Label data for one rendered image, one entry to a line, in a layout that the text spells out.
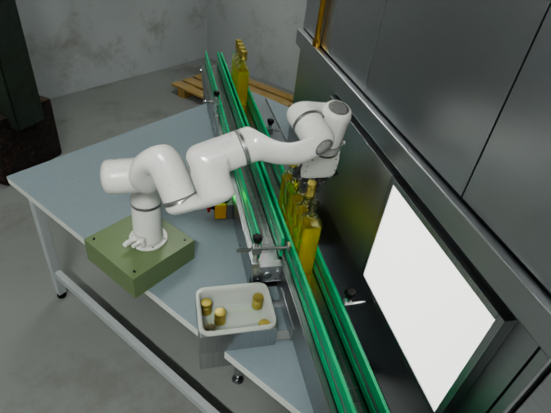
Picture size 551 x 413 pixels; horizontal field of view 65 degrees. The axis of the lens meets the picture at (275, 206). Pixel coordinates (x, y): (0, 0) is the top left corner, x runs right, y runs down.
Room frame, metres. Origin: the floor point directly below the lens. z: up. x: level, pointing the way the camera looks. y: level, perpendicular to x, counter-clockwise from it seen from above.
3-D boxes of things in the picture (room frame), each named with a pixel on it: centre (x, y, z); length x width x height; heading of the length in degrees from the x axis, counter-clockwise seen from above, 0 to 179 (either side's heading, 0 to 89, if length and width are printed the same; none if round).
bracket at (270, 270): (0.97, 0.00, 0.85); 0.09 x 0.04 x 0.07; 108
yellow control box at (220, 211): (1.36, 0.21, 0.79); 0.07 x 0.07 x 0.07; 18
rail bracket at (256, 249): (0.96, 0.02, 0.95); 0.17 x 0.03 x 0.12; 108
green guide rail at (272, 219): (1.85, 0.22, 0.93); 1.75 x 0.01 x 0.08; 18
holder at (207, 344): (0.83, 0.05, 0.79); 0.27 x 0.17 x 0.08; 108
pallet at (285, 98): (4.17, 0.55, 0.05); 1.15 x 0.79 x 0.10; 57
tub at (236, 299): (0.83, 0.08, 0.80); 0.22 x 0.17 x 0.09; 108
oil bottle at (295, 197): (1.10, -0.08, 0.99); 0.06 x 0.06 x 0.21; 18
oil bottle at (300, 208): (1.04, -0.09, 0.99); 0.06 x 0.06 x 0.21; 19
